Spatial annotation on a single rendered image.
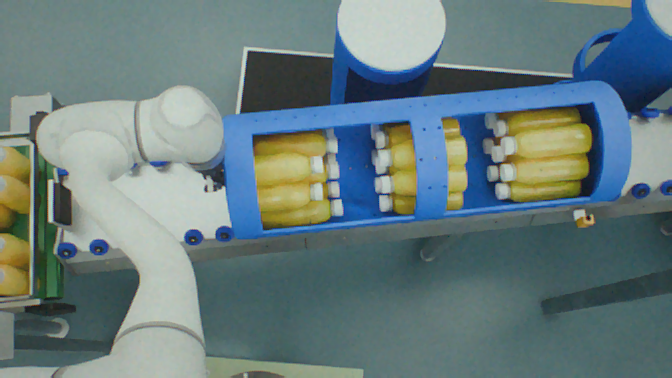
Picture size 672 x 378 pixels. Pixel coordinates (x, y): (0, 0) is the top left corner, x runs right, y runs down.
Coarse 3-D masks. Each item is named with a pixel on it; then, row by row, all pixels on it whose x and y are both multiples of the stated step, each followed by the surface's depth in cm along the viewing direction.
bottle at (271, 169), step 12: (264, 156) 139; (276, 156) 139; (288, 156) 139; (300, 156) 139; (264, 168) 138; (276, 168) 138; (288, 168) 138; (300, 168) 138; (312, 168) 140; (264, 180) 138; (276, 180) 139; (288, 180) 139; (300, 180) 140
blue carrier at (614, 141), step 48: (432, 96) 145; (480, 96) 142; (528, 96) 141; (576, 96) 140; (240, 144) 133; (432, 144) 134; (480, 144) 163; (624, 144) 137; (240, 192) 132; (432, 192) 136; (480, 192) 159
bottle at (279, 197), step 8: (280, 184) 142; (288, 184) 142; (296, 184) 142; (304, 184) 143; (264, 192) 141; (272, 192) 141; (280, 192) 141; (288, 192) 141; (296, 192) 141; (304, 192) 142; (312, 192) 143; (264, 200) 141; (272, 200) 141; (280, 200) 141; (288, 200) 141; (296, 200) 142; (304, 200) 142; (312, 200) 144; (264, 208) 142; (272, 208) 142; (280, 208) 143; (288, 208) 143; (296, 208) 144
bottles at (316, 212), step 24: (336, 168) 148; (384, 168) 149; (336, 192) 154; (456, 192) 149; (504, 192) 151; (528, 192) 150; (552, 192) 150; (576, 192) 151; (264, 216) 146; (288, 216) 146; (312, 216) 147; (336, 216) 150
